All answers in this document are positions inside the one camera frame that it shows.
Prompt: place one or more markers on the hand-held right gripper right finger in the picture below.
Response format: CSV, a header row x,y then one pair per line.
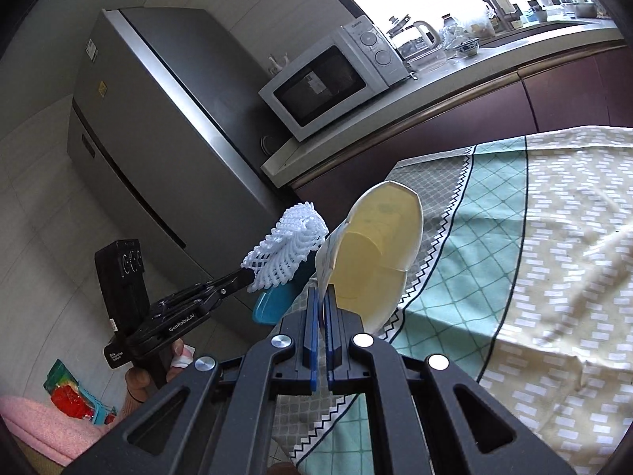
x,y
330,356

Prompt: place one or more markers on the dark purple kitchen cabinet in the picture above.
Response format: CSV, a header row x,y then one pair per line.
x,y
494,118

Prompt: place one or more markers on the white foam fruit net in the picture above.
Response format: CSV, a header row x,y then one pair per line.
x,y
292,242

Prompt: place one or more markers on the white microwave oven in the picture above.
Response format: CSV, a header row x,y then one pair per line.
x,y
316,84

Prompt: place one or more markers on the person's left hand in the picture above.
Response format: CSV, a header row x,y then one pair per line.
x,y
138,386

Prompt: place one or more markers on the person's left forearm pink sleeve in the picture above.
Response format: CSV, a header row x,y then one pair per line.
x,y
39,425

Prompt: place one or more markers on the silver refrigerator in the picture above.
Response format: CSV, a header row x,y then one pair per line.
x,y
163,148

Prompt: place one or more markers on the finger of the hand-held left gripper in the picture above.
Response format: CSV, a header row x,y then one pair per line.
x,y
217,289

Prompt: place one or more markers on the small blue and white bowl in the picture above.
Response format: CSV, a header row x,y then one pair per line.
x,y
467,48

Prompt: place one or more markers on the white electric kettle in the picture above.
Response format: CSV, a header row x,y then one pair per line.
x,y
428,34

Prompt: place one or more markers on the white kitchen counter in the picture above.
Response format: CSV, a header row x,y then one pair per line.
x,y
445,86

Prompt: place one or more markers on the small white bottle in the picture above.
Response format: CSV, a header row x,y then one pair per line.
x,y
278,64

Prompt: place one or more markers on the colourful plastic bag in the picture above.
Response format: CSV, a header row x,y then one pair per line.
x,y
69,398

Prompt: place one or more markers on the blue plastic bin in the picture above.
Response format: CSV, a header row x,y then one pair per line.
x,y
272,307

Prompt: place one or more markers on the green and beige patterned tablecloth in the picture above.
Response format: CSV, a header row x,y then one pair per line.
x,y
519,282

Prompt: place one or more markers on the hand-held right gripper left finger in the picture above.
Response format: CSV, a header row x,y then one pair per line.
x,y
311,356

